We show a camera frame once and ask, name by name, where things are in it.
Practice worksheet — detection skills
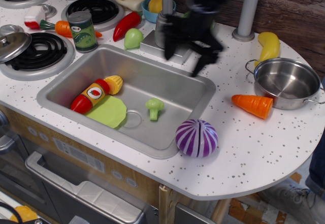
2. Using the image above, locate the purple striped toy onion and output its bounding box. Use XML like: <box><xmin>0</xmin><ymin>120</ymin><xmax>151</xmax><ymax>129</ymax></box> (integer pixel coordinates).
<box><xmin>175</xmin><ymin>119</ymin><xmax>218</xmax><ymax>158</ymax></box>

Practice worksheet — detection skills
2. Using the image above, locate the orange toy carrot piece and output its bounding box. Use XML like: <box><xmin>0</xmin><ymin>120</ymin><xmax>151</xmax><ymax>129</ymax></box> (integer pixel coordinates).
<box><xmin>231</xmin><ymin>94</ymin><xmax>273</xmax><ymax>119</ymax></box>

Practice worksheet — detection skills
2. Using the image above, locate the grey stove knob left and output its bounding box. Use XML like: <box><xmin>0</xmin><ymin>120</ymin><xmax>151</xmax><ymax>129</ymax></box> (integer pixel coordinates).
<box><xmin>0</xmin><ymin>24</ymin><xmax>24</xmax><ymax>37</ymax></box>

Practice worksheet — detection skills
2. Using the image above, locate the green toy lettuce leaf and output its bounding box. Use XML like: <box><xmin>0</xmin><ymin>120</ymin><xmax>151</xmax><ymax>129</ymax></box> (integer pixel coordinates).
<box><xmin>85</xmin><ymin>95</ymin><xmax>127</xmax><ymax>128</ymax></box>

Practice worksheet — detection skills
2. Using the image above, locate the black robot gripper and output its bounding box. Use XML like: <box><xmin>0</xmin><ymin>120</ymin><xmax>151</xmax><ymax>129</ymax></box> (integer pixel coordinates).
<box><xmin>163</xmin><ymin>12</ymin><xmax>223</xmax><ymax>77</ymax></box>

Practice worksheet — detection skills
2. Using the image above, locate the silver toy faucet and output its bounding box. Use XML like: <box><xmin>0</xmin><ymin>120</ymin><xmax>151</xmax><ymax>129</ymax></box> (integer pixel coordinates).
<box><xmin>140</xmin><ymin>0</ymin><xmax>176</xmax><ymax>60</ymax></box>

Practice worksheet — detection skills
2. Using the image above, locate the orange toy carrot with stem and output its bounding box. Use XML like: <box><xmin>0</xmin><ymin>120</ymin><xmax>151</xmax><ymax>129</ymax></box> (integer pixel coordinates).
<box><xmin>39</xmin><ymin>19</ymin><xmax>103</xmax><ymax>38</ymax></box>

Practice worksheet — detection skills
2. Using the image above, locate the yellow toy banana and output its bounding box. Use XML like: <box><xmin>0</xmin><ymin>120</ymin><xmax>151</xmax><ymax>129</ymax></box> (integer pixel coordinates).
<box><xmin>254</xmin><ymin>32</ymin><xmax>280</xmax><ymax>67</ymax></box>

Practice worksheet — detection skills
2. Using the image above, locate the silver pot lid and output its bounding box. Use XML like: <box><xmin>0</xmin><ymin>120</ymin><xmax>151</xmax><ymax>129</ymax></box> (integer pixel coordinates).
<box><xmin>1</xmin><ymin>32</ymin><xmax>32</xmax><ymax>63</ymax></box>

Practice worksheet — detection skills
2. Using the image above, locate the grey support pole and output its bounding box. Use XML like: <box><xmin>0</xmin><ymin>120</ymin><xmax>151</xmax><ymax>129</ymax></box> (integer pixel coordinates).
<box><xmin>232</xmin><ymin>0</ymin><xmax>258</xmax><ymax>42</ymax></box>

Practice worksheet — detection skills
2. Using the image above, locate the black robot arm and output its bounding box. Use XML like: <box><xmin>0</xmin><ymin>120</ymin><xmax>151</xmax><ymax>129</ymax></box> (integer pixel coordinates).
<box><xmin>162</xmin><ymin>0</ymin><xmax>228</xmax><ymax>77</ymax></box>

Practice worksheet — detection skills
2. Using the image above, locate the grey toy sink basin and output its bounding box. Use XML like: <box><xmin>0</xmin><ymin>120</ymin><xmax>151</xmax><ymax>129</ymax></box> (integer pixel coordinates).
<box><xmin>37</xmin><ymin>45</ymin><xmax>216</xmax><ymax>159</ymax></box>

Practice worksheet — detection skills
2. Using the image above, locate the front left stove burner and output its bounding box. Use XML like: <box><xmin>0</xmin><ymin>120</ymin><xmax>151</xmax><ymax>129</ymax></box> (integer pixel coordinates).
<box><xmin>1</xmin><ymin>33</ymin><xmax>75</xmax><ymax>81</ymax></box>

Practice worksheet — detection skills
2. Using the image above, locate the green toy cabbage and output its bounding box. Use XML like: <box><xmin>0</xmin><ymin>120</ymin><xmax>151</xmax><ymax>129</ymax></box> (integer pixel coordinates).
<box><xmin>182</xmin><ymin>11</ymin><xmax>215</xmax><ymax>31</ymax></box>

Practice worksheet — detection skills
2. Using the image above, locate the stainless steel pot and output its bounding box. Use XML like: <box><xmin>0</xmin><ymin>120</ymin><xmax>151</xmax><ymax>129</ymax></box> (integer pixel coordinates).
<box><xmin>245</xmin><ymin>58</ymin><xmax>324</xmax><ymax>110</ymax></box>

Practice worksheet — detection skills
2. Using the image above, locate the back right stove burner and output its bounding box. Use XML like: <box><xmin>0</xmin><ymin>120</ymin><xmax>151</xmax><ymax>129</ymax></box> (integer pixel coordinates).
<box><xmin>61</xmin><ymin>0</ymin><xmax>125</xmax><ymax>32</ymax></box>

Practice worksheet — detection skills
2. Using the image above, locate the grey stove knob centre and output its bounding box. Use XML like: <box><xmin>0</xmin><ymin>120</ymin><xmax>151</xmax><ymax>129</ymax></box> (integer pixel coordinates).
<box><xmin>40</xmin><ymin>4</ymin><xmax>57</xmax><ymax>19</ymax></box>

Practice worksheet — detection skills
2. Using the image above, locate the red white toy radish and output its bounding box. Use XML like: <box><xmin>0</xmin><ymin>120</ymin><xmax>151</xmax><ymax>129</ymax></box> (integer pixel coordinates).
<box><xmin>24</xmin><ymin>6</ymin><xmax>46</xmax><ymax>29</ymax></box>

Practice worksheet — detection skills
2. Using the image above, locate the light green toy pear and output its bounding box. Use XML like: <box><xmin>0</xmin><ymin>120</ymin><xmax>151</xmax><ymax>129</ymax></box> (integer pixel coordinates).
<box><xmin>124</xmin><ymin>28</ymin><xmax>144</xmax><ymax>50</ymax></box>

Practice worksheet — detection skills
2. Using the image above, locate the green toy peas can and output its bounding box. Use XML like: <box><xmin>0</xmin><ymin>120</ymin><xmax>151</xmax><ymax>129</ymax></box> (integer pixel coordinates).
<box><xmin>67</xmin><ymin>11</ymin><xmax>99</xmax><ymax>53</ymax></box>

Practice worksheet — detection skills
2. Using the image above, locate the grey sneaker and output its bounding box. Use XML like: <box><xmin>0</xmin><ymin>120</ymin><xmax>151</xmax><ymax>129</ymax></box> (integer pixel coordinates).
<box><xmin>258</xmin><ymin>178</ymin><xmax>324</xmax><ymax>223</ymax></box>

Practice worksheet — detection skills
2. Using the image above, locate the red yellow ketchup bottle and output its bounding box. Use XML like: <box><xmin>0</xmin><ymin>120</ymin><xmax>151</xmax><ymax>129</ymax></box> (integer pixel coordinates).
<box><xmin>70</xmin><ymin>79</ymin><xmax>110</xmax><ymax>114</ymax></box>

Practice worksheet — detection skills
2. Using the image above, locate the red toy chili pepper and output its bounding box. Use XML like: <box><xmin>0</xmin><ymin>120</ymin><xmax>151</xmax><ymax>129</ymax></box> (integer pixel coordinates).
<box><xmin>113</xmin><ymin>11</ymin><xmax>142</xmax><ymax>42</ymax></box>

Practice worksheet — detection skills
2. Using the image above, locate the yellow object with black cable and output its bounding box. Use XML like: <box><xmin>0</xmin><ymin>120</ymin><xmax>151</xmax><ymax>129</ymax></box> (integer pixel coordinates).
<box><xmin>1</xmin><ymin>202</ymin><xmax>44</xmax><ymax>224</ymax></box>

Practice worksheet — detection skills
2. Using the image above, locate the yellow toy corn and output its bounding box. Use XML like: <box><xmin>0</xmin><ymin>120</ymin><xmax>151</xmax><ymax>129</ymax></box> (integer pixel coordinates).
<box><xmin>104</xmin><ymin>75</ymin><xmax>123</xmax><ymax>95</ymax></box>

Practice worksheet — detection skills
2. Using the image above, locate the orange toy squash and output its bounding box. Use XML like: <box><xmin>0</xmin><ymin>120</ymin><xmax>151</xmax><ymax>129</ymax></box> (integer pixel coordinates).
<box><xmin>148</xmin><ymin>0</ymin><xmax>163</xmax><ymax>14</ymax></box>

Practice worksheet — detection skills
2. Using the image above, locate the green toy broccoli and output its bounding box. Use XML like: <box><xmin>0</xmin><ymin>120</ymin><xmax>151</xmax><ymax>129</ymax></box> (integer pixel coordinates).
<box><xmin>145</xmin><ymin>98</ymin><xmax>165</xmax><ymax>121</ymax></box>

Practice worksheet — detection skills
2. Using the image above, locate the blue toy bowl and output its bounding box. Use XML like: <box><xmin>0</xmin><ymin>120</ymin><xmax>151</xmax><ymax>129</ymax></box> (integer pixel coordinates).
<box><xmin>141</xmin><ymin>0</ymin><xmax>177</xmax><ymax>23</ymax></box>

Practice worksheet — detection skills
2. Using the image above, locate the blue jeans leg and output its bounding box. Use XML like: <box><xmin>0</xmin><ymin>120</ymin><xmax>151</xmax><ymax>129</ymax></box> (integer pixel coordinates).
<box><xmin>305</xmin><ymin>140</ymin><xmax>324</xmax><ymax>200</ymax></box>

